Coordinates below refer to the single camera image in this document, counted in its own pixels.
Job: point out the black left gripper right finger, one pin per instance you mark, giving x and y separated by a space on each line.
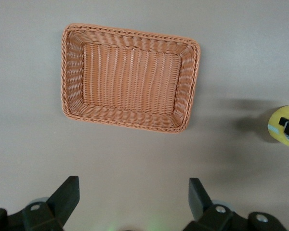
202 207

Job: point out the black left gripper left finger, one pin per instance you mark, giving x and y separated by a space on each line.
62 204

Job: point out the yellow clear tape roll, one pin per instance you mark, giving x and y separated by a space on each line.
279 111

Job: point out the brown wicker basket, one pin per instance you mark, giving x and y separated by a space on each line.
130 79

